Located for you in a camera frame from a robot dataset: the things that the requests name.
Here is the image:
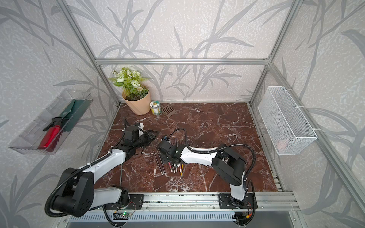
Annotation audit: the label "clear plastic wall tray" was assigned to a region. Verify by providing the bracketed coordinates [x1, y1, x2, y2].
[9, 89, 93, 155]

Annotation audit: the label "green plant white flowers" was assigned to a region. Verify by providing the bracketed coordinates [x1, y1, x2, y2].
[109, 67, 149, 101]

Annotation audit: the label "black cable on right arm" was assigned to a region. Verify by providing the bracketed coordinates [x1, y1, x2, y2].
[167, 128, 257, 180]

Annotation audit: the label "terracotta flower pot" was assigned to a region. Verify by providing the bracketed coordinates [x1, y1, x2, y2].
[122, 91, 151, 115]

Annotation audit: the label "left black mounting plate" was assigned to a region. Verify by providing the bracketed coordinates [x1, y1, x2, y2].
[125, 194, 144, 210]

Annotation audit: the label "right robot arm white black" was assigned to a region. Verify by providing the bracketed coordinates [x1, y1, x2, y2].
[157, 140, 247, 201]

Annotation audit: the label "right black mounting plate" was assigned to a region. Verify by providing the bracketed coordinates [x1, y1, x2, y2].
[218, 193, 258, 209]

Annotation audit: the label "dark blue pencil thin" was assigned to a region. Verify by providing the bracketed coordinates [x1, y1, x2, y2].
[154, 152, 164, 175]

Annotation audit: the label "green pencil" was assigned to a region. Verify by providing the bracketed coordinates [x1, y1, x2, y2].
[119, 164, 123, 186]

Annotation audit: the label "white wire mesh basket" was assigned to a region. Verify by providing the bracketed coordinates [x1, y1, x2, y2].
[258, 86, 317, 156]

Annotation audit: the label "red spray bottle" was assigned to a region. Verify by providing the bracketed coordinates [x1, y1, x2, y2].
[38, 117, 68, 153]

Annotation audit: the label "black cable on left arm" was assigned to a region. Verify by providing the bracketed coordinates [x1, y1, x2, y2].
[44, 152, 112, 219]

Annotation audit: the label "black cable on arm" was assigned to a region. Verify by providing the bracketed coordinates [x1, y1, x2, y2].
[44, 152, 112, 219]
[167, 128, 257, 180]

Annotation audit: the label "green circuit board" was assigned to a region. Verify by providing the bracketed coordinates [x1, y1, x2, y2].
[113, 210, 135, 220]

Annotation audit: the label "brown drain grate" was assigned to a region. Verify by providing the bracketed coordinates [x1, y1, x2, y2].
[162, 104, 176, 117]

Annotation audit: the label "small tin can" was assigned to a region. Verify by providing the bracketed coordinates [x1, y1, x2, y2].
[150, 100, 162, 115]

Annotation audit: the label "black mounting plate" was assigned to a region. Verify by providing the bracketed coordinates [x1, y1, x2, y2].
[125, 194, 144, 210]
[218, 193, 258, 209]

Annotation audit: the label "pink object in basket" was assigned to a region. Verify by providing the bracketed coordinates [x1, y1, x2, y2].
[276, 139, 289, 153]

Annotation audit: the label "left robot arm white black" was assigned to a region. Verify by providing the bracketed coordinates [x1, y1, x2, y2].
[44, 123, 158, 218]

